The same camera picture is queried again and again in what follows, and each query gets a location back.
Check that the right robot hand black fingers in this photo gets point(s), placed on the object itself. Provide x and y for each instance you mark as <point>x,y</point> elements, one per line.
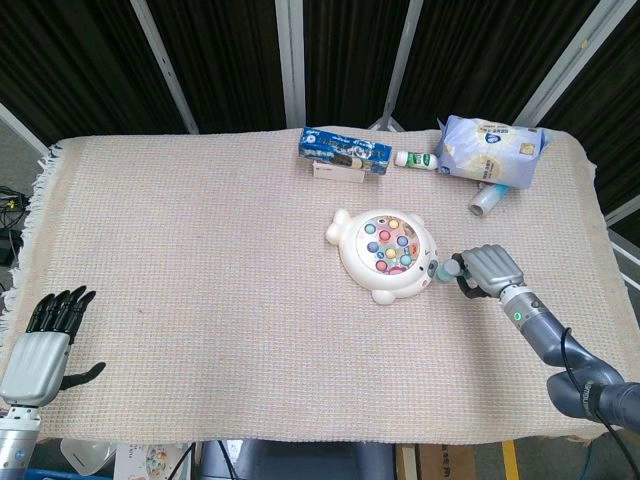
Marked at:
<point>492,270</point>

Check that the white bottle green label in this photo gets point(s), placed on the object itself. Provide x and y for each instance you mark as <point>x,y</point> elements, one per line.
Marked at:
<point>417,160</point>

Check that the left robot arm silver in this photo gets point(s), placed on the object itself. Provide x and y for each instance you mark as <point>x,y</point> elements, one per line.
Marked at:
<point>17,437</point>

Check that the beige woven tablecloth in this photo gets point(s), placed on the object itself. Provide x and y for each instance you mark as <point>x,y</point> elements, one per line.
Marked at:
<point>200,260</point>

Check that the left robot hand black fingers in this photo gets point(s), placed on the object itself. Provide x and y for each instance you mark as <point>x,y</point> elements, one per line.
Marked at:
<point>37,362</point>

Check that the white fish toy game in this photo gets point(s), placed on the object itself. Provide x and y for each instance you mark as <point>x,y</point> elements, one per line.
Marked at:
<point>382,255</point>

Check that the colourful printed toy box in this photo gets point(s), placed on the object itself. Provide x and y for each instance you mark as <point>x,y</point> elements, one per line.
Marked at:
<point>150,462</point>

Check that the blue cookie box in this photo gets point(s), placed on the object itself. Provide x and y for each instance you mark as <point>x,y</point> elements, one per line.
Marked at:
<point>345,150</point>

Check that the light blue snack bag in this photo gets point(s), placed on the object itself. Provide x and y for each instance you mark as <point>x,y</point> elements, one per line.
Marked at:
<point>492,152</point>

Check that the grey white cylinder tube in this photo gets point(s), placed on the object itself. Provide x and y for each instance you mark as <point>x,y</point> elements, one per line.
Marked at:
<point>484,201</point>

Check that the brown cardboard box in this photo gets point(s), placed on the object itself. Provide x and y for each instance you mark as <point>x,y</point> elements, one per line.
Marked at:
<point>445,462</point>

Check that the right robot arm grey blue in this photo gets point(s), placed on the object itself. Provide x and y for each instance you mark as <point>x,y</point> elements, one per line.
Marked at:
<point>560,345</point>

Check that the white frame post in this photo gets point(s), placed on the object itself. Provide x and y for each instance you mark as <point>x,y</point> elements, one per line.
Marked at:
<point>165,65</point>
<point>397,65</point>
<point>625,250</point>
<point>22,127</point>
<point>291,60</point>
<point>570,65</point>

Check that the teal toy hammer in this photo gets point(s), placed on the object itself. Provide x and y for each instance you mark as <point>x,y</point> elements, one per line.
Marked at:
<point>447,271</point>

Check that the white plastic device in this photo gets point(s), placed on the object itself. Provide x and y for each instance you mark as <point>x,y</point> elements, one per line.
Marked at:
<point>87,455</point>

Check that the small white cardboard box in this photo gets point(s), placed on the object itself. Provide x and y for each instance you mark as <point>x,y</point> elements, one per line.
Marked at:
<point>337,175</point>

